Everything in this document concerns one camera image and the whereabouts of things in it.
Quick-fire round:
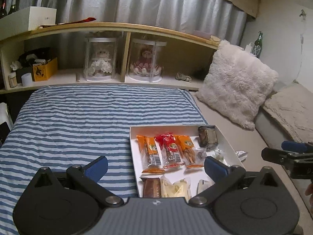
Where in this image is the clear green white candy packet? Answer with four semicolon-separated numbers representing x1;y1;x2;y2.
212;151;229;166

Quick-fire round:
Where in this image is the black gold snack packet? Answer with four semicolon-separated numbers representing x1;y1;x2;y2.
198;125;218;149

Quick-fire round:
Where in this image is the cream yellow snack packet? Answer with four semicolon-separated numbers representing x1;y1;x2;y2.
160;176;192;202

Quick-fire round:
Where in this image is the orange snack packet with sticks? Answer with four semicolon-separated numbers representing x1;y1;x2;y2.
174;135;204;169

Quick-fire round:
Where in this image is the brown chocolate snack packet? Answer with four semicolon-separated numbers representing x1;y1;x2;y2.
142;178;161;198

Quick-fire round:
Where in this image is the orange snack packet with barcode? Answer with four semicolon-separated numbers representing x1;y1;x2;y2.
136;135;165;174

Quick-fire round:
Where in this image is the red snack packet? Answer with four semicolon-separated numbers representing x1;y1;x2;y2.
154;133;184;169

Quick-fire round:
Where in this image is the person right hand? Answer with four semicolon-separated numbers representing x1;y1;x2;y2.
305;181;313;196

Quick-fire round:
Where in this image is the white plastic wrapper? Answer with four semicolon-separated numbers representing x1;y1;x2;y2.
235;150;248;162

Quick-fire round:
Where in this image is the small clear dark candy packet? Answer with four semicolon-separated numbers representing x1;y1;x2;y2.
197;151;207;164

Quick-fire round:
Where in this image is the grey textured cushion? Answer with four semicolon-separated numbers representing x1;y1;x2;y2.
263;83;312;142

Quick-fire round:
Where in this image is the blue white striped blanket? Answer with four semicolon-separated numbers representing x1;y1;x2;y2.
1;85;206;234

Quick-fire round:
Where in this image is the white cardboard box tray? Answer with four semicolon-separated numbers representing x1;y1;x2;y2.
130;125;242;199

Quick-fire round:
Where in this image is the fluffy white pillow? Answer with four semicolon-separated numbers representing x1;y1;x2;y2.
196;40;279;130

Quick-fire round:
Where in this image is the white space heater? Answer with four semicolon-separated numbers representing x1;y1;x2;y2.
0;102;14;146

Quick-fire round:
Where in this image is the green glass bottle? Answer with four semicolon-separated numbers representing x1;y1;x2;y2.
252;31;263;58

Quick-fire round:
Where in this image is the white doll display case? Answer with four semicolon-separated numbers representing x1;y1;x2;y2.
83;37;117;82

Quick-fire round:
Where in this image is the yellow storage box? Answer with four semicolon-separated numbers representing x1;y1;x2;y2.
32;58;58;82

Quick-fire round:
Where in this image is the white cylindrical cup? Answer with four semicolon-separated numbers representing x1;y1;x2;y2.
21;73;33;87

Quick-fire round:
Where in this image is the wooden headboard shelf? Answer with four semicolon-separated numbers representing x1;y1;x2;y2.
1;22;219;93

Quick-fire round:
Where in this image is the small brown jar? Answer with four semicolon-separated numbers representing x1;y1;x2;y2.
8;72;17;88

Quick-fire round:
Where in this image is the red doll display case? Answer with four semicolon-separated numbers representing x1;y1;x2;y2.
126;38;167;83

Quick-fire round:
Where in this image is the white box on shelf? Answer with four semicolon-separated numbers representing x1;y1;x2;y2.
0;6;57;40

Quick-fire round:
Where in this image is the grey curtain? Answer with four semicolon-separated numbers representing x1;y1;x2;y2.
6;0;247;45

